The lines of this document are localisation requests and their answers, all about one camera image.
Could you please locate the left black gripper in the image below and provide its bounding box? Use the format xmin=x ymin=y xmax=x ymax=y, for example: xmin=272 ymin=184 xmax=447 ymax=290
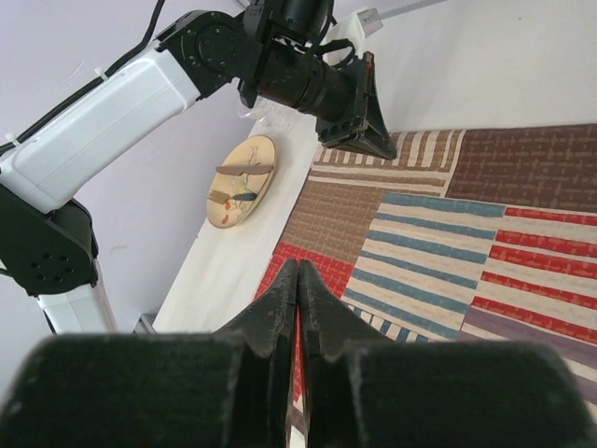
xmin=238 ymin=1 xmax=396 ymax=160

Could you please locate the left camera black cable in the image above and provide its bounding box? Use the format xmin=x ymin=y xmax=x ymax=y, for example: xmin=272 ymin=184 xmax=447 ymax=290
xmin=0 ymin=0 xmax=169 ymax=155

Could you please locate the dark handled fork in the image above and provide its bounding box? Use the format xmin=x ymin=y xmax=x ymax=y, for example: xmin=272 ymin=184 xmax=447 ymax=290
xmin=208 ymin=189 xmax=257 ymax=204

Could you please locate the patchwork striped placemat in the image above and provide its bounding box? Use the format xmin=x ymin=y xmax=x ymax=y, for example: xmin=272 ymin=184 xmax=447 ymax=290
xmin=254 ymin=121 xmax=597 ymax=448

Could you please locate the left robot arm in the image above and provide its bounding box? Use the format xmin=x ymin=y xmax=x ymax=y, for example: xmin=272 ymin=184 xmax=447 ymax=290
xmin=1 ymin=1 xmax=396 ymax=333

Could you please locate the clear glass cup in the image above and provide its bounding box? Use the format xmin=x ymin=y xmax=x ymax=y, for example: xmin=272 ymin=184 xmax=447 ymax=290
xmin=237 ymin=97 xmax=300 ymax=135

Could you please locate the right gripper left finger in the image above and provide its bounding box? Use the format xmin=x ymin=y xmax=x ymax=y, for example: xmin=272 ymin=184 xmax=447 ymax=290
xmin=1 ymin=260 xmax=299 ymax=447

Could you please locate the brown wooden knife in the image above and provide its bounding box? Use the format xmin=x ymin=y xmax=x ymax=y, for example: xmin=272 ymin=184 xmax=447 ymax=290
xmin=215 ymin=164 xmax=275 ymax=176

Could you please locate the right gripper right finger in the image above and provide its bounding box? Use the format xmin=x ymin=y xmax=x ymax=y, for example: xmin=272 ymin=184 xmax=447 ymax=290
xmin=297 ymin=260 xmax=596 ymax=447

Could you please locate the round wooden plate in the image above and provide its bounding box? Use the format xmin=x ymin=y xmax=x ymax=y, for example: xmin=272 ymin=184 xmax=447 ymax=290
xmin=206 ymin=135 xmax=277 ymax=230

